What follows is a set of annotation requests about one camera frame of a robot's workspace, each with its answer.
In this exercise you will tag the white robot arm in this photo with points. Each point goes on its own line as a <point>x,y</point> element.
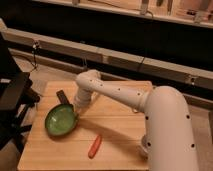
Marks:
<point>169,134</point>

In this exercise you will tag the green ceramic bowl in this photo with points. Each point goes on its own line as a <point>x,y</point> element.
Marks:
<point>61,120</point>

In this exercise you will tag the dark brown rectangular block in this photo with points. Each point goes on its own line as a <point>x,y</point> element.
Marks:
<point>62,97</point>

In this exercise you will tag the orange carrot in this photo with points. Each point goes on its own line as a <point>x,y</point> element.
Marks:
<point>95,146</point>

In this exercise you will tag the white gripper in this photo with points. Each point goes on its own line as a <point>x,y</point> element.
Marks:
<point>81,101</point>

